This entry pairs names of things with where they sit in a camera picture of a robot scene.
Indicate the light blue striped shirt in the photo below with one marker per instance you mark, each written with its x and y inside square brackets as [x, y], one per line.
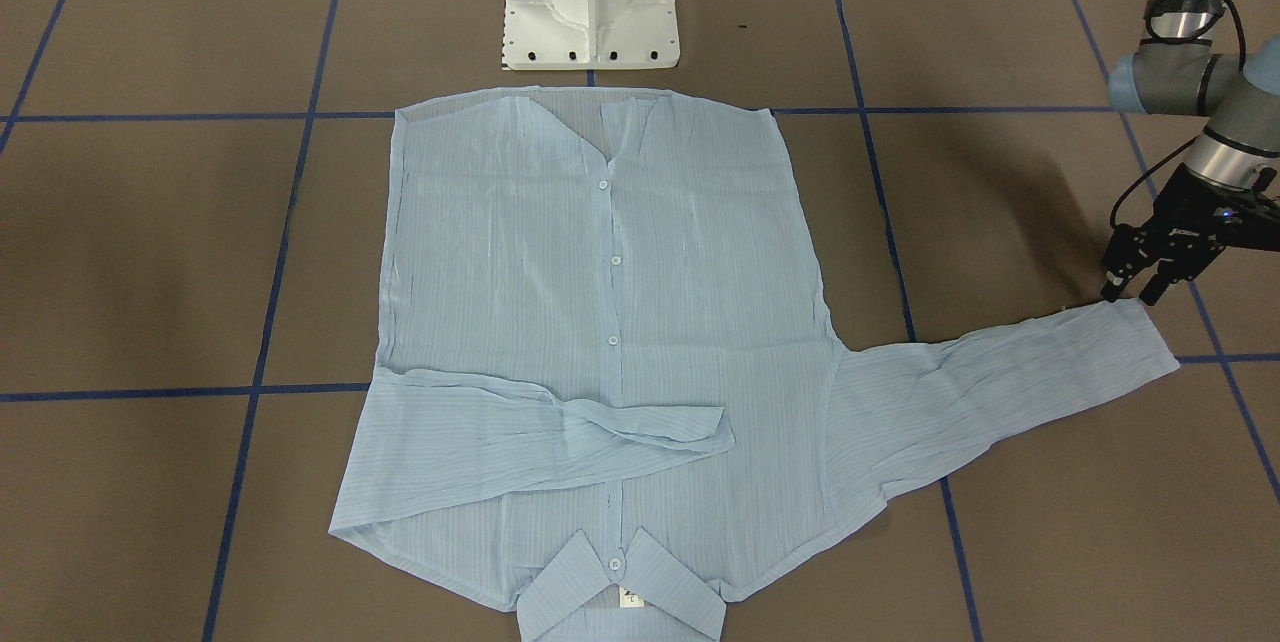
[608, 396]

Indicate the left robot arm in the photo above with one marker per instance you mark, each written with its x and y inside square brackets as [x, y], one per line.
[1192, 60]

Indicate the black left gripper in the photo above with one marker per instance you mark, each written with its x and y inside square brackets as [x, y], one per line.
[1183, 205]

